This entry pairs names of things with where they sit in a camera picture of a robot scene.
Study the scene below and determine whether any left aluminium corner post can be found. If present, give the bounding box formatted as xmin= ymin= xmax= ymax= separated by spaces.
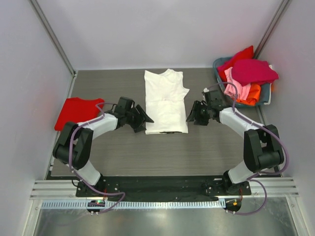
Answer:
xmin=29 ymin=0 xmax=77 ymax=77

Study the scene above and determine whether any orange t shirt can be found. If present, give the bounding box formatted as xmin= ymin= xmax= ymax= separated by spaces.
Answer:
xmin=236 ymin=84 xmax=261 ymax=106

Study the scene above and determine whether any right aluminium corner post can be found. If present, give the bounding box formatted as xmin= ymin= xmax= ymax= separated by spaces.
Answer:
xmin=254 ymin=0 xmax=292 ymax=59

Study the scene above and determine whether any slotted white cable duct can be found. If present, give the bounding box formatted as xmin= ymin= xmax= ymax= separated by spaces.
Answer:
xmin=41 ymin=199 xmax=225 ymax=209

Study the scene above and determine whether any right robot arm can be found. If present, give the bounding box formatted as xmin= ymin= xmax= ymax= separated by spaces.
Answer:
xmin=187 ymin=88 xmax=284 ymax=195

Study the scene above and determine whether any magenta t shirt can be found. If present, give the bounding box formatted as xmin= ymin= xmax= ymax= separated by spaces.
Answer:
xmin=231 ymin=59 xmax=279 ymax=86

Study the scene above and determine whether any white printed t shirt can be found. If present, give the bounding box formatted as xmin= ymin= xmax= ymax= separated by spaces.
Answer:
xmin=144 ymin=69 xmax=189 ymax=135

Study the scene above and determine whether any aluminium frame rail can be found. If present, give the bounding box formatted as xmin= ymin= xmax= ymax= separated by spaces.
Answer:
xmin=30 ymin=177 xmax=299 ymax=200

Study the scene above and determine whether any red t shirt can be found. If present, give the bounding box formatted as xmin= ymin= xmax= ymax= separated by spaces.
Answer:
xmin=217 ymin=45 xmax=254 ymax=82
xmin=54 ymin=97 xmax=105 ymax=131

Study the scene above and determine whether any red t shirt in basket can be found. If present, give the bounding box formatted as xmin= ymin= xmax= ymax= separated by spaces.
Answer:
xmin=217 ymin=45 xmax=254 ymax=82

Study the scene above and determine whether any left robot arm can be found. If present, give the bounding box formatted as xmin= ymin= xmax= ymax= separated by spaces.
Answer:
xmin=53 ymin=97 xmax=154 ymax=197

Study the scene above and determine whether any aluminium corner post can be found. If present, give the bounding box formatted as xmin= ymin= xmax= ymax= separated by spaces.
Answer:
xmin=29 ymin=0 xmax=77 ymax=77
xmin=254 ymin=0 xmax=292 ymax=59

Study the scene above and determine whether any grey-blue laundry basket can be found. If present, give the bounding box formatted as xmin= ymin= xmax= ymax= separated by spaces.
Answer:
xmin=212 ymin=57 xmax=271 ymax=109

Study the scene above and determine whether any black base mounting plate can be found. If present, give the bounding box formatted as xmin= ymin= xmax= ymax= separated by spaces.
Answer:
xmin=75 ymin=175 xmax=252 ymax=200

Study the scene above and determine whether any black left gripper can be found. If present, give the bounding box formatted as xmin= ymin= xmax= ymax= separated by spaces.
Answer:
xmin=125 ymin=104 xmax=153 ymax=132

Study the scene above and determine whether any grey t shirt in basket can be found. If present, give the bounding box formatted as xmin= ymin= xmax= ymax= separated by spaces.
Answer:
xmin=255 ymin=83 xmax=272 ymax=106

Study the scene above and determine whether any pink t shirt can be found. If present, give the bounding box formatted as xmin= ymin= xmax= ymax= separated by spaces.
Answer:
xmin=224 ymin=67 xmax=251 ymax=100

